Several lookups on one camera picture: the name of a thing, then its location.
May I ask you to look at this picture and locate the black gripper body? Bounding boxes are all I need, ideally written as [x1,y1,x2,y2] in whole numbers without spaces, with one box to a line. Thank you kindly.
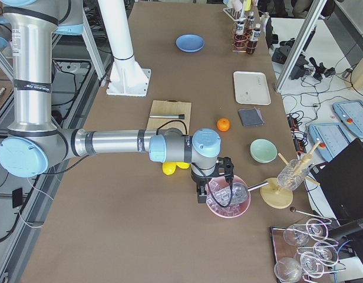
[191,157,234,192]

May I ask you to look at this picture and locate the blue ceramic plate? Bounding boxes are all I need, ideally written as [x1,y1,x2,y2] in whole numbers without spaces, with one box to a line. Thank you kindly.
[175,34,205,52]

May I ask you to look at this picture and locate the yellow lemon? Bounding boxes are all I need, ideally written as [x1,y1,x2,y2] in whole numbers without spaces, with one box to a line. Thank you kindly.
[162,162,176,176]
[176,162,190,169]

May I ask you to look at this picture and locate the pink bowl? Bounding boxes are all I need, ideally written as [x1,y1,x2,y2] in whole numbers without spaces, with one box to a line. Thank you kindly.
[206,175,251,218]

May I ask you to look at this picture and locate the green ceramic bowl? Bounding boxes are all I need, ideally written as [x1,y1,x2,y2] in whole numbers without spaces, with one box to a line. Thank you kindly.
[250,139,278,163]

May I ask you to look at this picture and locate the orange mandarin fruit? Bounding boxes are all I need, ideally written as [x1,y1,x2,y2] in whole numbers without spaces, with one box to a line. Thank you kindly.
[216,118,230,132]

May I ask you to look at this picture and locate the dark grey folded cloth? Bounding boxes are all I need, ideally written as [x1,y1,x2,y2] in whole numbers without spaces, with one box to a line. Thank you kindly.
[238,107,264,127]

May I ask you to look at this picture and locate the wooden cup tree stand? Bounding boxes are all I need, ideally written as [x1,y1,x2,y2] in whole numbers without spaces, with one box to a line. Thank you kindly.
[260,141,320,209]

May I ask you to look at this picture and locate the clear glass mug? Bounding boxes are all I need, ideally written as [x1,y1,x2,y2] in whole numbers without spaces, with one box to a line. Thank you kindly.
[277,159,309,191]

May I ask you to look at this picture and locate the cream plastic tray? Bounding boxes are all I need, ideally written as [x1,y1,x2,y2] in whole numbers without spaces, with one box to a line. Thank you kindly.
[233,71,271,106]

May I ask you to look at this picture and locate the wooden cutting board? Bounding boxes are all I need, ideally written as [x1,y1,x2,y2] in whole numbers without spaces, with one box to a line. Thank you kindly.
[146,100,192,134]

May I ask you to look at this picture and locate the wine glass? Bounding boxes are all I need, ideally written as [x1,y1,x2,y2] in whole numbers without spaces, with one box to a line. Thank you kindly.
[273,257,303,282]
[283,225,309,246]
[300,251,324,278]
[313,241,338,265]

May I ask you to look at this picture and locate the black framed wooden tray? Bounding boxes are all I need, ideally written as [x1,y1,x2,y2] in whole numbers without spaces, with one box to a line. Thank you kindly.
[269,225,356,283]

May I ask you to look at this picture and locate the teach pendant near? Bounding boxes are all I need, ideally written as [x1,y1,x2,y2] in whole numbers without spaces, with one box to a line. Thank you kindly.
[308,123,352,162]

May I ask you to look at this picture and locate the teach pendant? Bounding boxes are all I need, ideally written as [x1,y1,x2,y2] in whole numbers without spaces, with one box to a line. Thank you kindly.
[308,123,352,162]
[332,100,363,139]

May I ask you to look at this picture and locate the black monitor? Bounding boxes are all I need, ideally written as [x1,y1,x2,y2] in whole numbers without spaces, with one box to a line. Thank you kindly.
[311,138,363,221]

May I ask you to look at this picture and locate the dark drink bottle front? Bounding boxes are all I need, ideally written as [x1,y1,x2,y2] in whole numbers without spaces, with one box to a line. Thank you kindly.
[246,24,261,54]

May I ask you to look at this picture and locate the dark drink bottle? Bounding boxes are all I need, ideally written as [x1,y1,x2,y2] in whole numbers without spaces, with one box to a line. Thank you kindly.
[246,11,255,34]
[233,17,246,48]
[246,24,261,54]

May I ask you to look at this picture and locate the dark drink bottle middle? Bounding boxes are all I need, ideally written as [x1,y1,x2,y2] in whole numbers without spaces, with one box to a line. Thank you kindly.
[233,17,246,48]

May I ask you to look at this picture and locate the teach pendant far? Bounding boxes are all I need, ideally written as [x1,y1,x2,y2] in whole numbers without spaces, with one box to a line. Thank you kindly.
[332,100,363,139]

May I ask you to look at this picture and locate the dark drink bottle back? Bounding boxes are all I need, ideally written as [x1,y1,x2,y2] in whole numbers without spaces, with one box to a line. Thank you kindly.
[246,11,255,34]

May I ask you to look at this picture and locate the pink plastic cup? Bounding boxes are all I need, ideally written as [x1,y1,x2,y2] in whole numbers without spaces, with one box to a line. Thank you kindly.
[231,0,243,11]

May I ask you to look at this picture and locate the copper wire bottle rack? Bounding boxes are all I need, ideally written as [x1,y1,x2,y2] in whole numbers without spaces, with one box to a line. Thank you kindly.
[232,21,261,54]

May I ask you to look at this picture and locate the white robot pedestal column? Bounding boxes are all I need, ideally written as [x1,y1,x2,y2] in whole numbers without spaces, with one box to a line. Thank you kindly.
[98,0,151,97]

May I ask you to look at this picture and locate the aluminium frame post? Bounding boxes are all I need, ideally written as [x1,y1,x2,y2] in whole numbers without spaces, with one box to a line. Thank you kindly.
[275,0,326,94]

